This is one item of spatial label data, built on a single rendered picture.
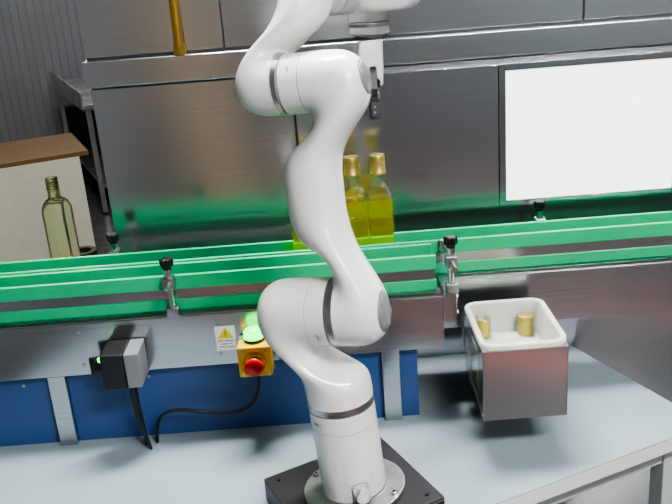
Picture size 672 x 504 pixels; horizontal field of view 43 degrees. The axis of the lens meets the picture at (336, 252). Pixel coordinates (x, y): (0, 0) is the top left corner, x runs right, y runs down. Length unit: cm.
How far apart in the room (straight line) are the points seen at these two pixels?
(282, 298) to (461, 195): 74
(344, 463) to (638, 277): 85
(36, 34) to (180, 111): 628
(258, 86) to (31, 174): 396
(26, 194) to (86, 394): 340
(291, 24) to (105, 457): 105
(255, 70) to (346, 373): 54
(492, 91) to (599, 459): 84
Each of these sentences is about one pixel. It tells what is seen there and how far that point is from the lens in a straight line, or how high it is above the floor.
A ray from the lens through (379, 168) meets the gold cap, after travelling 186.
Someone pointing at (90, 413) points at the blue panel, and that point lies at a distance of 202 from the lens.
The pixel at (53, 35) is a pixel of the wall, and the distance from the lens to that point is 828.
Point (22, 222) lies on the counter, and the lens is 535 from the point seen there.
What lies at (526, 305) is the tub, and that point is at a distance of 190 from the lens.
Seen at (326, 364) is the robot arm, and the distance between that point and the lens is 149.
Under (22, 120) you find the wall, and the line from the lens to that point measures 833.
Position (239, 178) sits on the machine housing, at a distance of 205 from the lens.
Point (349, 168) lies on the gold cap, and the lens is 186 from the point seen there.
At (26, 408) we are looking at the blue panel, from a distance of 205.
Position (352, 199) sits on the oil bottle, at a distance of 187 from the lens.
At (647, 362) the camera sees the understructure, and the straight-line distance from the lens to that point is 238.
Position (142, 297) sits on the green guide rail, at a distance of 187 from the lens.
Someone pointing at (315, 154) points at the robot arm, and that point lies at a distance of 137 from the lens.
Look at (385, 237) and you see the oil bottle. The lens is 190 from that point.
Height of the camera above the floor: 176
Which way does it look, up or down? 20 degrees down
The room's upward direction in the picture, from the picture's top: 4 degrees counter-clockwise
